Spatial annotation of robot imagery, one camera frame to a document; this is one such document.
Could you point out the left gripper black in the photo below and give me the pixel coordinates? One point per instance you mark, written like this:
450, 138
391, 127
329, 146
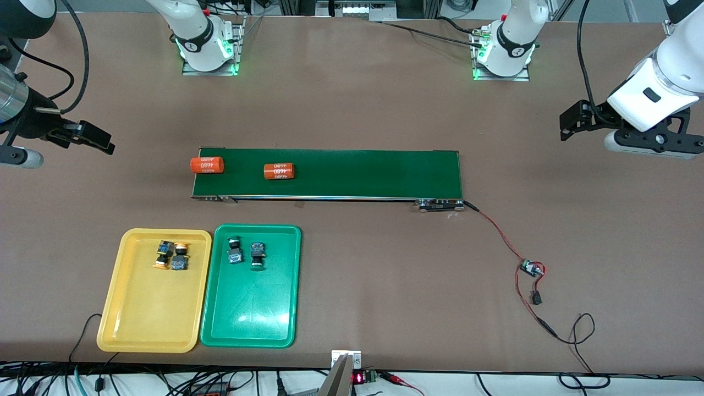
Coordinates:
598, 116

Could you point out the yellow plastic tray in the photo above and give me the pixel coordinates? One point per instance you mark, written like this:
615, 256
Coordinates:
148, 313

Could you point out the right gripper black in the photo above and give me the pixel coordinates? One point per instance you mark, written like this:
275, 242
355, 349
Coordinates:
34, 116

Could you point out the green conveyor belt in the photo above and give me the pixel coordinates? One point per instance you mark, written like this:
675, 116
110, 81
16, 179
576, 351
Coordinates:
385, 176

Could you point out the yellow mushroom push button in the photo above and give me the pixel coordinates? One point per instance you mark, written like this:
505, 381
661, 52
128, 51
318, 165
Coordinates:
180, 263
163, 250

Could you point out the small black circuit board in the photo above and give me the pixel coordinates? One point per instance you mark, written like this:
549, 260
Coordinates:
531, 268

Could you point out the grey metal wedge bar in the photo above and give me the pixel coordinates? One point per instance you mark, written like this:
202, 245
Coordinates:
336, 382

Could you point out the long red black power lead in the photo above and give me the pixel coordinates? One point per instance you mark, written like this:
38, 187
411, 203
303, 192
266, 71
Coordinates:
549, 329

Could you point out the small metal bracket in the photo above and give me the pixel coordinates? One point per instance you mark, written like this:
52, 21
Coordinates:
355, 357

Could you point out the green plastic tray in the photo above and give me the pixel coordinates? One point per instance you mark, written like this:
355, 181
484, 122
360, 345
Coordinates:
250, 308

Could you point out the green mushroom push button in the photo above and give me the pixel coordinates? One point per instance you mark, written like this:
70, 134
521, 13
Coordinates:
257, 250
235, 256

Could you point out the aluminium frame profile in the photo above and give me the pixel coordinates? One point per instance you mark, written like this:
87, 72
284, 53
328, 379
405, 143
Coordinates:
668, 28

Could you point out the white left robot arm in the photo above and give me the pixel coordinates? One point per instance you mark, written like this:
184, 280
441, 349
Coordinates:
514, 44

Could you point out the red probe lead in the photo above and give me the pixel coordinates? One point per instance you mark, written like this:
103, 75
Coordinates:
404, 383

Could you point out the orange cylinder marked 4680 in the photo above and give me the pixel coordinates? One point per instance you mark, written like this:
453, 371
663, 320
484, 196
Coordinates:
279, 171
207, 165

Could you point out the red digit display module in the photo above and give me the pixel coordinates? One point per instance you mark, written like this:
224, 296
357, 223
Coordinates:
358, 378

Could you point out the grey metal frame equipment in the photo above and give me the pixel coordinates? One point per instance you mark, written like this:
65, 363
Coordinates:
352, 8

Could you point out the short lead with black plug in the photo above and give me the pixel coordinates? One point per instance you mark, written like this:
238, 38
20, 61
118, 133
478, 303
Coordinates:
537, 299

